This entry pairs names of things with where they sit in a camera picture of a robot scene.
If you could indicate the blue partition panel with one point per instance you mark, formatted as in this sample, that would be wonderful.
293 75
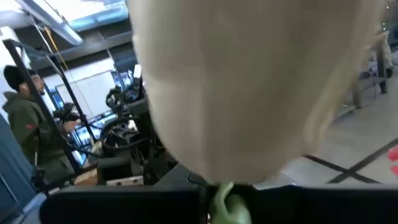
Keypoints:
12 174

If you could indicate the black metal frame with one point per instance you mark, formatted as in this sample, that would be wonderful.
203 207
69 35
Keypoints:
19 62

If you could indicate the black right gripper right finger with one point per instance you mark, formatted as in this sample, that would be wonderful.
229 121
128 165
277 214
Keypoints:
326 207

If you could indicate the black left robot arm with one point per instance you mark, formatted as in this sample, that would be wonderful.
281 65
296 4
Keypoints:
124 137

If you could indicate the white tulip green stem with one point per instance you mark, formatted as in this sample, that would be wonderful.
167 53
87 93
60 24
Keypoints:
248 93

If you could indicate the tan cardboard box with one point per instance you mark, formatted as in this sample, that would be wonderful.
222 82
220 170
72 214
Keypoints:
87 178

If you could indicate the white board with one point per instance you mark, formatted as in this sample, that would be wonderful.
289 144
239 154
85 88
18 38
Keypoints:
93 90

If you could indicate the long ceiling light fixture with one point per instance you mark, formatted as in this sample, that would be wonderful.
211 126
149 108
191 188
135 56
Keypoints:
62 31

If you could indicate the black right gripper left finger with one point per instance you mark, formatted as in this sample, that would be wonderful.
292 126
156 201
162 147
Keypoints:
124 205

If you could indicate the person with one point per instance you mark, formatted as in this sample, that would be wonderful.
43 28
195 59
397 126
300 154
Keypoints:
28 124
387 53
66 116

